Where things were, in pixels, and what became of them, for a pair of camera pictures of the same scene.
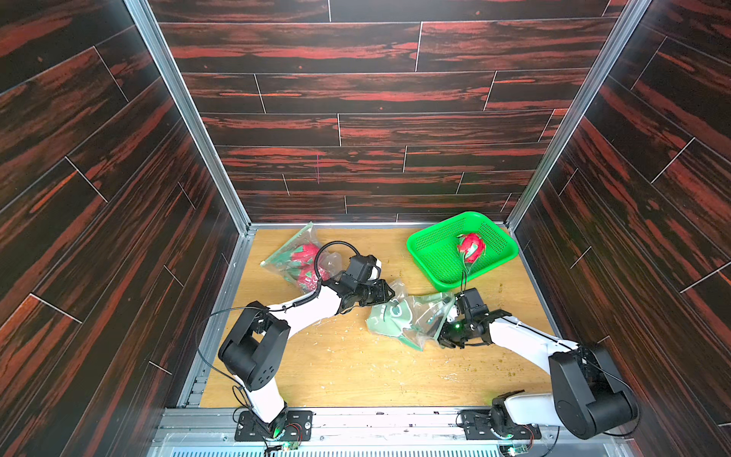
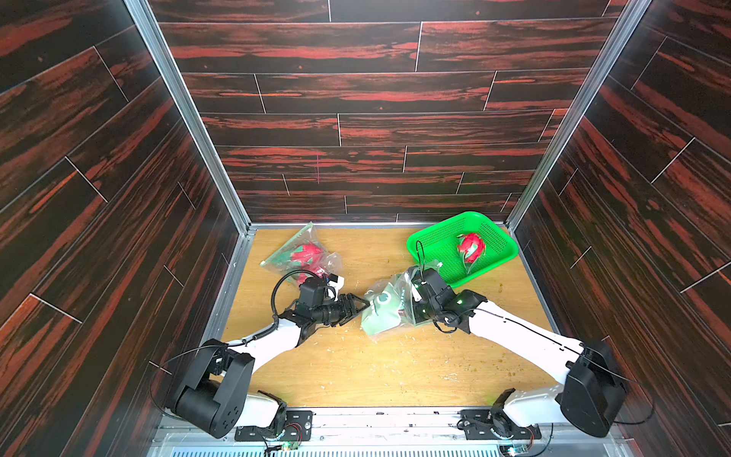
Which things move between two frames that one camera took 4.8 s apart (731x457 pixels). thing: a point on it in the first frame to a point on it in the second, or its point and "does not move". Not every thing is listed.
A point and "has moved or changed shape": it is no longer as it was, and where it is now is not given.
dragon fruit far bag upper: (306, 254) does not move
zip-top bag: (414, 320) has moved or changed shape
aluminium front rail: (191, 432) does not move
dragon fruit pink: (472, 247) does not move
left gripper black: (382, 294) to (345, 315)
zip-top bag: (305, 262) does not move
